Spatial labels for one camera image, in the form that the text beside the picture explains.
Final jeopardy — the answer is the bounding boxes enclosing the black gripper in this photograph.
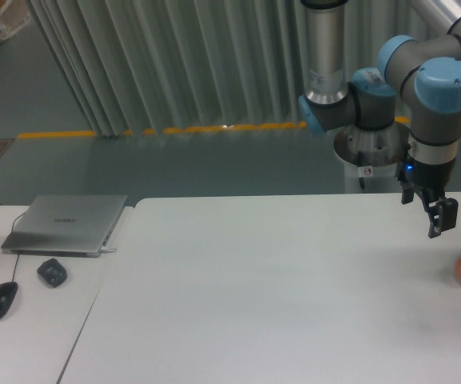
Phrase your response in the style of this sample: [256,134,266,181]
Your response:
[395,143,458,238]

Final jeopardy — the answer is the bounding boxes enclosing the black computer mouse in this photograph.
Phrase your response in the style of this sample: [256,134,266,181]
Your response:
[0,281,18,319]

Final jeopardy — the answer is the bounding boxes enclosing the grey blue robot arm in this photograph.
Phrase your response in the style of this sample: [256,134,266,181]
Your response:
[299,1,461,238]

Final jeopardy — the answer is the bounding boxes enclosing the grey pleated curtain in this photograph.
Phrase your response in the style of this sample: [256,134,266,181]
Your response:
[26,0,461,139]

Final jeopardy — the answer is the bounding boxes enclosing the white usb plug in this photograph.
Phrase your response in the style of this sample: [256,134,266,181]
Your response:
[100,246,117,254]

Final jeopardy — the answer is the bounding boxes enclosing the silver closed laptop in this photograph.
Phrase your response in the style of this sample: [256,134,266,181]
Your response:
[1,194,126,257]

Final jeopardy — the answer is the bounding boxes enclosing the small black controller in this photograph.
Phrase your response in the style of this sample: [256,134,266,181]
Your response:
[37,258,68,288]

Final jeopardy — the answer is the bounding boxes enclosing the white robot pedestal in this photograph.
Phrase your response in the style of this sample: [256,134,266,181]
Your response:
[334,122,409,194]

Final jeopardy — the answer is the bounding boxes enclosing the black pedestal cable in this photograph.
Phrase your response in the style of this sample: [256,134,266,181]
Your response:
[355,150,367,194]

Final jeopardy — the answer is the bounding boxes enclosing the black mouse cable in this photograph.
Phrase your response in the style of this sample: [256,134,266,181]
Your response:
[0,202,30,283]

